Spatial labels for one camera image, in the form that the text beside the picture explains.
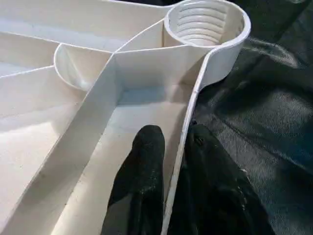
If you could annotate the white plastic table top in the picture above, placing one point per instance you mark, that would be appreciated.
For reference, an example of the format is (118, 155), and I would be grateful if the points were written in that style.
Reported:
(73, 127)

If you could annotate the black plastic mat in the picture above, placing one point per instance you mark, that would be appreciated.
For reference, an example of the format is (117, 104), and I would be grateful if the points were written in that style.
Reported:
(274, 98)

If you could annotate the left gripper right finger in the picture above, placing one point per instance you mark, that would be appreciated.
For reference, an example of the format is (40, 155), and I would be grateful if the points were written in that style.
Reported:
(215, 196)

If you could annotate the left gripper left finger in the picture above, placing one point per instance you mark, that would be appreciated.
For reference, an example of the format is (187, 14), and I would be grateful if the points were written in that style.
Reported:
(137, 191)

